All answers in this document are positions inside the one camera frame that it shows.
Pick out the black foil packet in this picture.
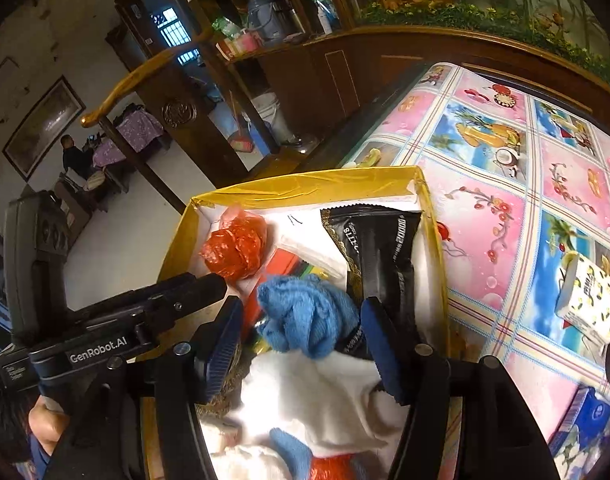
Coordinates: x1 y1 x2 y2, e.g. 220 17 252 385
320 205 423 361

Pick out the white box with yellow tape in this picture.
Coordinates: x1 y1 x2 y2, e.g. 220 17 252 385
140 166 451 480

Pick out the blue tissue pack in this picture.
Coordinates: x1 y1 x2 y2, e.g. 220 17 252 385
547 387 610 480

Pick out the wooden dining chair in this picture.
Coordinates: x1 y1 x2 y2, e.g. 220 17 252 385
55 170 128 216

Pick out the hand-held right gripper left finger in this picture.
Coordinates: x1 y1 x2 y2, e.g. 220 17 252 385
45 296 246 480

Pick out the wooden cabinet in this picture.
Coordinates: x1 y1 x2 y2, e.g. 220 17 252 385
225 25 610 161

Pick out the barred window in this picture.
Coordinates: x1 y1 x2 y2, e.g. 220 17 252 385
152 7 193 63

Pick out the orange mesh plastic bag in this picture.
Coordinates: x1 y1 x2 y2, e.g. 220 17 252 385
200 207 268 281

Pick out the red dustpan brush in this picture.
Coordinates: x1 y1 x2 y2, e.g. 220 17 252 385
229 90 256 153

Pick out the framed wall painting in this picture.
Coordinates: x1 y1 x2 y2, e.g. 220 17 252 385
2 76 86 183

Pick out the white towel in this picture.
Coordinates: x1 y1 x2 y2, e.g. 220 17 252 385
205 350 411 480

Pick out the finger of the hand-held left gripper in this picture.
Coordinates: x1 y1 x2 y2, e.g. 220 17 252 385
135 272 229 332

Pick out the blue sock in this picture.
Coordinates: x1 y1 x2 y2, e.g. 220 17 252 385
270 427 316 480

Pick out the grey thermos jug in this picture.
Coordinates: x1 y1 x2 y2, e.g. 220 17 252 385
247 0 286 41

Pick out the lemon print tissue pack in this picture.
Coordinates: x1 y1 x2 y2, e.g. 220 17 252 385
555 252 610 343

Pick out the printed tablecloth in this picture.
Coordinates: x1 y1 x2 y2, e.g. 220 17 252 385
337 62 610 480

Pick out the carved wooden armchair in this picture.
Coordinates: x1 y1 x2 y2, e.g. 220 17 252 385
81 25 286 216

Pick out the brown knitted plush toy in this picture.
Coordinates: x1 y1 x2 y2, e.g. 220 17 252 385
195 340 251 418

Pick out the pink container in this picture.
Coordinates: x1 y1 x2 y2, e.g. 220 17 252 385
220 30 261 58

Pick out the person's left hand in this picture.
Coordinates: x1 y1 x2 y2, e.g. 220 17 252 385
28 396 70 457

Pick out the white bucket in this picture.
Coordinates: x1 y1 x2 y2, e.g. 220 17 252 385
250 92 296 143

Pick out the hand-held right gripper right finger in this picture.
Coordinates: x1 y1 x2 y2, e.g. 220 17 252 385
360 297 560 480

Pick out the blue knitted cloth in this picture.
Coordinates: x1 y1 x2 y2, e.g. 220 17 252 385
255 275 361 361

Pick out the white bottle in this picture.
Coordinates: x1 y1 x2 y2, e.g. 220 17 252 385
316 2 334 36

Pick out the white napkin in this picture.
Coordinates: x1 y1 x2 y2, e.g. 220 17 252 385
280 230 347 282

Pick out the green packet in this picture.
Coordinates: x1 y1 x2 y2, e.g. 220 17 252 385
307 0 336 21

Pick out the table with purple cloth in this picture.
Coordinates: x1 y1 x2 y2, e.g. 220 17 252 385
90 110 163 171

